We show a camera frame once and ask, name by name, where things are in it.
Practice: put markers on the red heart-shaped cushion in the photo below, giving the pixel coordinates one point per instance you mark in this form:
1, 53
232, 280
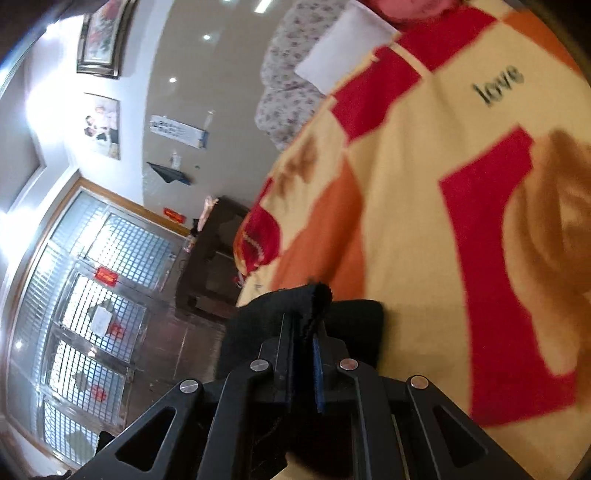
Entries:
411, 9

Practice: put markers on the framed flower painting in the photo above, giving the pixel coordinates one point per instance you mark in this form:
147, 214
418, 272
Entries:
104, 37

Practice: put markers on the white paper sheet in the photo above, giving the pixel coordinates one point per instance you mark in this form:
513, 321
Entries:
101, 321

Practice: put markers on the black pants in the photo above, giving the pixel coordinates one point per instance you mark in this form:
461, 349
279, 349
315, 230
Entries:
355, 327

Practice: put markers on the grey floral quilt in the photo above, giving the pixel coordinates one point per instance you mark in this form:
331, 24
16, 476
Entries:
286, 106

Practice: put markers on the red orange printed blanket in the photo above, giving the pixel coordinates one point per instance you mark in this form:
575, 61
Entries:
415, 207

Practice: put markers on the white pillow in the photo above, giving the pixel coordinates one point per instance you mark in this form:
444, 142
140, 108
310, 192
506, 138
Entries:
341, 50

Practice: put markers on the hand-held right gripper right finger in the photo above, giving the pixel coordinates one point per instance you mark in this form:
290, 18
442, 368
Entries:
317, 374

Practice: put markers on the white blue wall poster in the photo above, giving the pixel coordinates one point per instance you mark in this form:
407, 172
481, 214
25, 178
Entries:
178, 130

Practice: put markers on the small red wall sign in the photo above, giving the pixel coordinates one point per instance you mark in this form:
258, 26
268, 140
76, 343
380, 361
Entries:
173, 215

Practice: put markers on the glass door with metal grille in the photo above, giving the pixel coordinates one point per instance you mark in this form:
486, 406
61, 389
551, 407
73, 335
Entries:
74, 286

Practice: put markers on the black cloth on wall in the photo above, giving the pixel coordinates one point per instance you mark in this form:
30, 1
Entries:
168, 173

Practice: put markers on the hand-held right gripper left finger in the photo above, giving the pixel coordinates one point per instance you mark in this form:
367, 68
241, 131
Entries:
284, 364

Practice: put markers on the red door sign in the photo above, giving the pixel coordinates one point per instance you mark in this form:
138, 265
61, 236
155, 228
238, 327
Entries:
106, 275

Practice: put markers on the photo wall poster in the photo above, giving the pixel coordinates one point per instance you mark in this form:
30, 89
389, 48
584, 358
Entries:
102, 127

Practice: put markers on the dark wooden cabinet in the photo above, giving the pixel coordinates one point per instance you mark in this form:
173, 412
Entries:
207, 267

